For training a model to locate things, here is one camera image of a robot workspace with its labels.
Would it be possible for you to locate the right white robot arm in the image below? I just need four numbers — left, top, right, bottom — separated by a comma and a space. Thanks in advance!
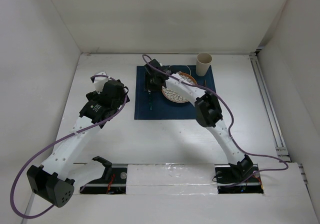
144, 59, 253, 182

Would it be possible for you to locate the blue whale cloth napkin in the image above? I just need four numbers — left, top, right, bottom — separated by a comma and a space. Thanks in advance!
134, 65, 216, 120

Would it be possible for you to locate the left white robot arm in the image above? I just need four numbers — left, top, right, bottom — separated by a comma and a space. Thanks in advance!
26, 80, 129, 208

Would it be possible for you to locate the floral orange-rimmed plate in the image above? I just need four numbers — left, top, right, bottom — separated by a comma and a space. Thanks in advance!
161, 71, 197, 104

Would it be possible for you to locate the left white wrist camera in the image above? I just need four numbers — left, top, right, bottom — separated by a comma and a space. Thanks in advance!
91, 71, 109, 94

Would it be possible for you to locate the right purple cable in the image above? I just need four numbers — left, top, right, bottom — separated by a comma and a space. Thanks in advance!
141, 54, 290, 188

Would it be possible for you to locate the green-handled metal fork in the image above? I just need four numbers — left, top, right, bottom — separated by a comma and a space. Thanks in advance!
148, 90, 153, 111

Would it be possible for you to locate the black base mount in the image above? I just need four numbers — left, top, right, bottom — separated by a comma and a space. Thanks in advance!
212, 165, 264, 194
79, 156, 128, 195

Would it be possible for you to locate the aluminium side rail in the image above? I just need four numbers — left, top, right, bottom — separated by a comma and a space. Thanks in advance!
249, 49, 308, 185

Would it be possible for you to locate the beige ceramic cup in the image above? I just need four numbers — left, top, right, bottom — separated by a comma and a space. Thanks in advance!
196, 53, 212, 77

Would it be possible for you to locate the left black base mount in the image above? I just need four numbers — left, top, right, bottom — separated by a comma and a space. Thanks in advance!
79, 156, 128, 195

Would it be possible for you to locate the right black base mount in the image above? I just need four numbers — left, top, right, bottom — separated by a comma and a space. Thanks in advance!
212, 165, 264, 194

